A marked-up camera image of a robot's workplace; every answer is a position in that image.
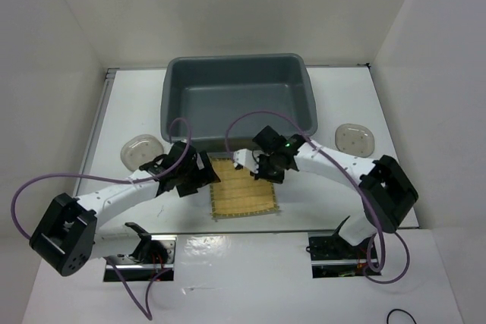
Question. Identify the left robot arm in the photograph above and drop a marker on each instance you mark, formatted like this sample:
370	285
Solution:
68	234

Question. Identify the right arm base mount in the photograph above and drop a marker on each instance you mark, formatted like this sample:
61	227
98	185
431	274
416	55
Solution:
331	257

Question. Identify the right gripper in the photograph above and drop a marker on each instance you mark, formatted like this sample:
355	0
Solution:
277	179

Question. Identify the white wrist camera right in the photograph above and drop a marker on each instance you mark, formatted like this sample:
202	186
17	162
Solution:
245	158

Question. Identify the clear plate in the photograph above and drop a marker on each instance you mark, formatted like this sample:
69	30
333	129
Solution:
140	150
355	140

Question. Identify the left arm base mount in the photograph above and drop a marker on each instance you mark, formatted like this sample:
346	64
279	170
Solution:
157	261

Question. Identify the grey plastic bin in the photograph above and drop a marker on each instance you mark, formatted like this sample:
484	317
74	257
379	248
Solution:
235	96

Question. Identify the clear plate left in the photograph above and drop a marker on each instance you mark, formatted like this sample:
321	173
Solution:
140	150

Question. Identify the clear plate right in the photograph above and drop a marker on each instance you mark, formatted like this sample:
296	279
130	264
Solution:
355	140

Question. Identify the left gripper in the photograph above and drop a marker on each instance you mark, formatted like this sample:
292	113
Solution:
203	176

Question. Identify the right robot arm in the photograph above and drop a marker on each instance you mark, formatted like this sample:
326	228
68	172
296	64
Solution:
386	192

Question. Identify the bamboo mat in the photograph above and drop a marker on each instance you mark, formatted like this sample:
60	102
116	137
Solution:
238	195

